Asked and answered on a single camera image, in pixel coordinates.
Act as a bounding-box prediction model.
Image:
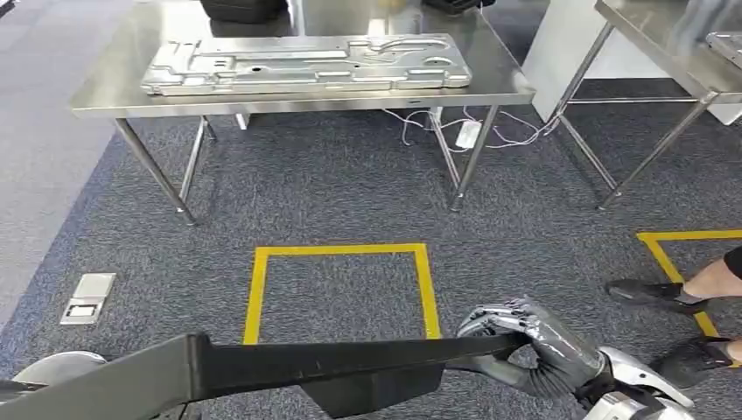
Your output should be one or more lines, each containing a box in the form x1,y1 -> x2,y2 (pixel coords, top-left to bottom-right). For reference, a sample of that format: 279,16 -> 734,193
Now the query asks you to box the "yellow tape outline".
635,229 -> 742,370

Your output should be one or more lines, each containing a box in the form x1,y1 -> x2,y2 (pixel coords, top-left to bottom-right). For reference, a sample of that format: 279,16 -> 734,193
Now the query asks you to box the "white cabinet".
521,0 -> 742,126

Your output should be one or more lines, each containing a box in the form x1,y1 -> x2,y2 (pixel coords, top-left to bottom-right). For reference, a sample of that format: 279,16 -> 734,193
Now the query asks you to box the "yellow tape square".
241,242 -> 444,347

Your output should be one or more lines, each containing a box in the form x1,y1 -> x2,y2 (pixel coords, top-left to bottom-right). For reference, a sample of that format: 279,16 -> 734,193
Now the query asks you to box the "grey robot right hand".
444,295 -> 610,403

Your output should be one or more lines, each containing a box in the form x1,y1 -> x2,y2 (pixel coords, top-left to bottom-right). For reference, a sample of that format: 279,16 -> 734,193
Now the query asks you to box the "stamped silver metal panel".
140,32 -> 473,97

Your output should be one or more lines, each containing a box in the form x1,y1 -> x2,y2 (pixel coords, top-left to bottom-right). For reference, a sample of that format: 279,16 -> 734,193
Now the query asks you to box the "silver metal part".
705,31 -> 742,69

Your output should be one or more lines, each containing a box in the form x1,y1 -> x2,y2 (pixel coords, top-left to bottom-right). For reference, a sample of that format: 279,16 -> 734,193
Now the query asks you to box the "long black metal panel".
0,332 -> 529,420

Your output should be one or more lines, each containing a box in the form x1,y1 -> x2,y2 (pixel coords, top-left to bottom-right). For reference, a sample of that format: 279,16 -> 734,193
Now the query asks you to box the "white power strip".
454,119 -> 483,151

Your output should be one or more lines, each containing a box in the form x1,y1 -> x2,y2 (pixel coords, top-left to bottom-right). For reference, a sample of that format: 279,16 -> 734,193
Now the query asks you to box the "silver floor socket box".
59,272 -> 117,326

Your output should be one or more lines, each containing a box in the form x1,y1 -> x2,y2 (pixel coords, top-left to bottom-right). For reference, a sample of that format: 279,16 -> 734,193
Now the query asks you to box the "stainless steel side table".
547,0 -> 742,212

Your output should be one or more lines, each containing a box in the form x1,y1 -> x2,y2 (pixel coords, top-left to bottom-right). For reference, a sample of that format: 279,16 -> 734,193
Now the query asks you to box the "person's black shoe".
647,336 -> 735,390
604,277 -> 710,318

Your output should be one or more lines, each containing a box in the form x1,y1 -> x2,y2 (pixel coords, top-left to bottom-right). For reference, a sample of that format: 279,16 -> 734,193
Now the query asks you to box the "white cable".
382,107 -> 465,154
463,106 -> 563,151

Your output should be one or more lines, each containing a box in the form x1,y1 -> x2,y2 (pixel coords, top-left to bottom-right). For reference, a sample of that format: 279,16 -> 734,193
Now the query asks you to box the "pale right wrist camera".
582,391 -> 659,420

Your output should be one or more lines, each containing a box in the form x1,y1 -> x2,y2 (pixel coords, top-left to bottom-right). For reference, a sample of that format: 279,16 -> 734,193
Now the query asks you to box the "black case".
199,0 -> 290,25

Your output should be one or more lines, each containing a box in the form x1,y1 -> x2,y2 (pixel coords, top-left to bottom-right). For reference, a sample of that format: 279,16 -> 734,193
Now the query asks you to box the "black object with cable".
422,0 -> 497,17

